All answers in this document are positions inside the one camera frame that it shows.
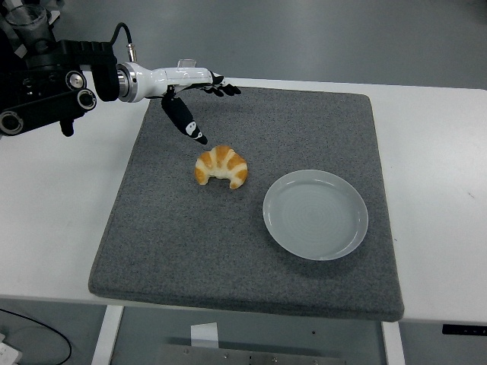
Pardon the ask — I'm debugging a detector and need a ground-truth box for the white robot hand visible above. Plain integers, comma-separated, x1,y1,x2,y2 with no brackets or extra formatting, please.
132,65,242,146

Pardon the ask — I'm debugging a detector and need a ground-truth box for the orange croissant bread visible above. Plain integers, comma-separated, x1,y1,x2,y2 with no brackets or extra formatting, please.
194,144,249,190

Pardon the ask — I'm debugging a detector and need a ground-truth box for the pale grey round plate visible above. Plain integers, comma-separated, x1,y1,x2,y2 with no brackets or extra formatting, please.
262,169,369,262

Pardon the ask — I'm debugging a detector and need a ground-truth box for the grey metal plate with screws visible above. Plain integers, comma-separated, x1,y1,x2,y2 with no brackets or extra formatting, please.
154,344,347,365

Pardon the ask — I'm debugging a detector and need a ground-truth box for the bin with clear bag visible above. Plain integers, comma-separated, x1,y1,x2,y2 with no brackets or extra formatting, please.
5,4,58,43

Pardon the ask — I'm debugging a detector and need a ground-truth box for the grey felt mat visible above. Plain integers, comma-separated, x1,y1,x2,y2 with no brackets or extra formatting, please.
88,85,405,322

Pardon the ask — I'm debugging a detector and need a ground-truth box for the black bulky object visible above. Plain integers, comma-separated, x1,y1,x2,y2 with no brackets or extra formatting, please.
0,26,24,73

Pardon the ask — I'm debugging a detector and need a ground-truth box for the white table leg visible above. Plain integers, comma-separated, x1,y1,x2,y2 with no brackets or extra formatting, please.
91,304,125,365
381,321,406,365

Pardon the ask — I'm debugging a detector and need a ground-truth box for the white power strip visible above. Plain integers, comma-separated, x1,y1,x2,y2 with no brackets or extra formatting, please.
0,332,22,365

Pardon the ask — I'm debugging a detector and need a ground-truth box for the black table control panel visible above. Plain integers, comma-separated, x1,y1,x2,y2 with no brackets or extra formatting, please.
441,323,487,336

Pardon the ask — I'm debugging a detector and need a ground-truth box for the thin black floor cable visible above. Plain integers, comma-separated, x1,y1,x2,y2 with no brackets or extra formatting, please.
0,307,72,365

